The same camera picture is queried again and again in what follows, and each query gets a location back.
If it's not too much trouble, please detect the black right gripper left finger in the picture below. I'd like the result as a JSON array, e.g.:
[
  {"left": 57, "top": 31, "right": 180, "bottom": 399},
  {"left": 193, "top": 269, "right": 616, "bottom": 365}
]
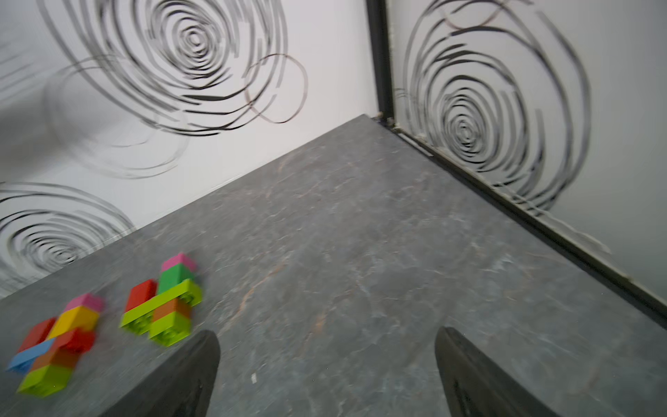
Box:
[{"left": 102, "top": 330, "right": 221, "bottom": 416}]

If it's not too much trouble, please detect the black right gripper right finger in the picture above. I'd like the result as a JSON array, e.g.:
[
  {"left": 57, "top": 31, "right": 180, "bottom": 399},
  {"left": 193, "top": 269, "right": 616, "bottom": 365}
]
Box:
[{"left": 434, "top": 327, "right": 556, "bottom": 416}]

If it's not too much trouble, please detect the lime square lego brick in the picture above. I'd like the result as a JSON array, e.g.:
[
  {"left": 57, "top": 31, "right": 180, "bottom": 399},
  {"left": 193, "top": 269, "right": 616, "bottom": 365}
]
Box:
[{"left": 149, "top": 312, "right": 191, "bottom": 347}]

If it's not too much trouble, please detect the lime green long lego brick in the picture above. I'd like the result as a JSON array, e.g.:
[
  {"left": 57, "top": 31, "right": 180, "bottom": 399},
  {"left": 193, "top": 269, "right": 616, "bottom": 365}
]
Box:
[{"left": 120, "top": 279, "right": 203, "bottom": 335}]

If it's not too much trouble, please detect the red lego brick front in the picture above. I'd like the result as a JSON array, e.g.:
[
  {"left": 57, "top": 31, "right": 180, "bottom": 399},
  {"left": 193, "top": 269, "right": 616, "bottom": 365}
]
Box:
[{"left": 51, "top": 328, "right": 97, "bottom": 354}]

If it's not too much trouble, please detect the yellow lego brick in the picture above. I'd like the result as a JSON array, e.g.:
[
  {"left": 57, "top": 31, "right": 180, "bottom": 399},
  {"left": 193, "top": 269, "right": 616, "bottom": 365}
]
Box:
[{"left": 47, "top": 306, "right": 100, "bottom": 340}]

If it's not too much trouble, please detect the magenta lego brick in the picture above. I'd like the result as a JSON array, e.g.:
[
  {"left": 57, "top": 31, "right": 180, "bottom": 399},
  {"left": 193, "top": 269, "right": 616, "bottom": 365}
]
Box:
[
  {"left": 64, "top": 293, "right": 105, "bottom": 313},
  {"left": 161, "top": 253, "right": 198, "bottom": 273}
]

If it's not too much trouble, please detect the orange lego brick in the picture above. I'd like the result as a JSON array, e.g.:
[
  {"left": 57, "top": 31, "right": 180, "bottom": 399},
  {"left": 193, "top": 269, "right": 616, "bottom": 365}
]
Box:
[
  {"left": 152, "top": 298, "right": 191, "bottom": 322},
  {"left": 30, "top": 349, "right": 81, "bottom": 372}
]

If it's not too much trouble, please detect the small lime lego brick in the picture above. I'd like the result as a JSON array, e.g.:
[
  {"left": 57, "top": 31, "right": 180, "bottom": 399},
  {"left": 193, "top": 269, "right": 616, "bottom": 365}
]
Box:
[{"left": 17, "top": 365, "right": 73, "bottom": 398}]

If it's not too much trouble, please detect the small red lego brick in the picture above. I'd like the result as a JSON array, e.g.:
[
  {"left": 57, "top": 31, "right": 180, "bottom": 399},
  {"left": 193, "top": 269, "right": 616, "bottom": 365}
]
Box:
[{"left": 18, "top": 317, "right": 57, "bottom": 353}]

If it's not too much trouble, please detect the blue lego brick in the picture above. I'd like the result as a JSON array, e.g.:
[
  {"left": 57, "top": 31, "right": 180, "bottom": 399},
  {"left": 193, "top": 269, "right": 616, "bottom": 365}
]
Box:
[{"left": 6, "top": 339, "right": 55, "bottom": 375}]

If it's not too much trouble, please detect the black corner frame post right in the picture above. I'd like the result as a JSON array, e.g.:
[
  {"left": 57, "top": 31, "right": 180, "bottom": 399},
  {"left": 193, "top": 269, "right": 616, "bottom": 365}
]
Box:
[{"left": 366, "top": 0, "right": 395, "bottom": 128}]

